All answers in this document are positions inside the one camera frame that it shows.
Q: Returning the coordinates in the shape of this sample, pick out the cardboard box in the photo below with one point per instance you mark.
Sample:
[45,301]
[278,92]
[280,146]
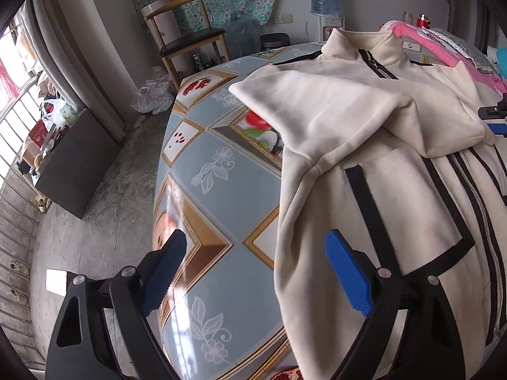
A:
[58,282]

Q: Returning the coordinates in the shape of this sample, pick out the cream zip jacket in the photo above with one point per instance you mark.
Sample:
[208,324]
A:
[356,107]

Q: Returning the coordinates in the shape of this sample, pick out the silver quilted lace cloth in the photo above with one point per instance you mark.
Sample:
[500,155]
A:
[463,45]

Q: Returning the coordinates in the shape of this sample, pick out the grey curtain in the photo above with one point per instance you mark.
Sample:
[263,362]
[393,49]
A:
[79,55]

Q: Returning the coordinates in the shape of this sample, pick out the red box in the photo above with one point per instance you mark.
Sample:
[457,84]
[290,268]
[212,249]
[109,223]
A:
[39,134]

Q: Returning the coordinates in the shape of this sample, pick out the wall socket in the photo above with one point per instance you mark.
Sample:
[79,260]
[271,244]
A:
[283,18]

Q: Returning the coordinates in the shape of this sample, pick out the pair of beige slippers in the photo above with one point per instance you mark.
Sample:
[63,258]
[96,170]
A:
[42,203]

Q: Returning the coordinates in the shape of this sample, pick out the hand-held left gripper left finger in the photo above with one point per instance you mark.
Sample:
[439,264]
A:
[164,273]

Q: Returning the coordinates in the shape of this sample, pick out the pale cylinder box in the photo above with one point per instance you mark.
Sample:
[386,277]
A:
[164,23]

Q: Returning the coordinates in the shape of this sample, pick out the pink floral blanket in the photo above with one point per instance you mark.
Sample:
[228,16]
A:
[435,47]

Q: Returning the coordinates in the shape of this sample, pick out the red hanging cloth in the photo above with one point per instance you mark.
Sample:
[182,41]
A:
[8,71]

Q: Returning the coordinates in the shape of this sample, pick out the empty clear water jug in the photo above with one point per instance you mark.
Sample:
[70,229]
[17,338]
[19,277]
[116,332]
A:
[241,41]

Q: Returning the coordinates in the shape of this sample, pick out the metal window railing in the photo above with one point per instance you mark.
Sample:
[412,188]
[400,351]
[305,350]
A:
[14,126]

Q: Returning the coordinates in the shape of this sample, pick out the filled plastic shopping bag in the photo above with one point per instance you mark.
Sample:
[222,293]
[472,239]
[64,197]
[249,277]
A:
[59,113]

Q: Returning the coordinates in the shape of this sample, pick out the black trash bin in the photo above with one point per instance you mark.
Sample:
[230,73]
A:
[274,42]

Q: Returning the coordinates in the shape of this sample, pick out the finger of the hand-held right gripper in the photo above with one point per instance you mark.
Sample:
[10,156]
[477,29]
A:
[497,113]

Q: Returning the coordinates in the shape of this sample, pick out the glass jar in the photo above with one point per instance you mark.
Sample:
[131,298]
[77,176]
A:
[408,18]

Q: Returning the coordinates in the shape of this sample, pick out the wooden chair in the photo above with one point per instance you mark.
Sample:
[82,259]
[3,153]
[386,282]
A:
[190,41]

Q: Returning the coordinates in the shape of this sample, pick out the white plastic bag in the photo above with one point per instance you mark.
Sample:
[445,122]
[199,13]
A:
[152,91]

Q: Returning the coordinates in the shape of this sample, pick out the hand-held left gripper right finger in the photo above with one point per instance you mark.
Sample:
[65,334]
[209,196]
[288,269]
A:
[348,273]

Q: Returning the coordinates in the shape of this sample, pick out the dark cabinet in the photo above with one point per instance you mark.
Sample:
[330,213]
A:
[75,162]

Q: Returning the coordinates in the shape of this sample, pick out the white water dispenser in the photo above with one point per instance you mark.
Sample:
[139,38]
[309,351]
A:
[330,27]

